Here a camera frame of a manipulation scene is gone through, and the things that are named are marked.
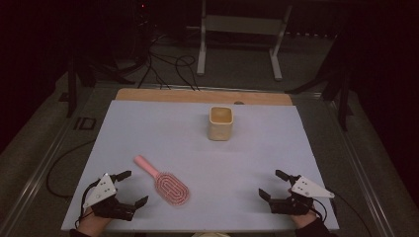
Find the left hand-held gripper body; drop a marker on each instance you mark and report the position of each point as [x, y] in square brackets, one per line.
[100, 191]

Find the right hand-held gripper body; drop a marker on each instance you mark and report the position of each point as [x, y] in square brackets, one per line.
[308, 189]

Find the pink hairbrush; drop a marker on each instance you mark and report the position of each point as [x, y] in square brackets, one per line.
[171, 187]

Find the cream square cup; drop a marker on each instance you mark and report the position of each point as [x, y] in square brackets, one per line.
[220, 126]

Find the person's right hand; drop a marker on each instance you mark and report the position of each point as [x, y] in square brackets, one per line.
[304, 220]

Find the person's left hand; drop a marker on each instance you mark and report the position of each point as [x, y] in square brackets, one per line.
[92, 224]

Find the black square floor plate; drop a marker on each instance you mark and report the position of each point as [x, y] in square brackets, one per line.
[85, 123]

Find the pale blue table mat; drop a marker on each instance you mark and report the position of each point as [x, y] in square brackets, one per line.
[197, 158]

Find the black stand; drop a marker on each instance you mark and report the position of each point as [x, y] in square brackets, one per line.
[72, 89]
[342, 95]

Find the wooden table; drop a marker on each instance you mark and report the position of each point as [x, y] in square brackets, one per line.
[184, 96]

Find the white metal stand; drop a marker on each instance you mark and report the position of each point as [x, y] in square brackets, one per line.
[243, 24]

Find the aluminium frame rail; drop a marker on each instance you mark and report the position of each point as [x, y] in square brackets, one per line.
[359, 171]
[42, 168]

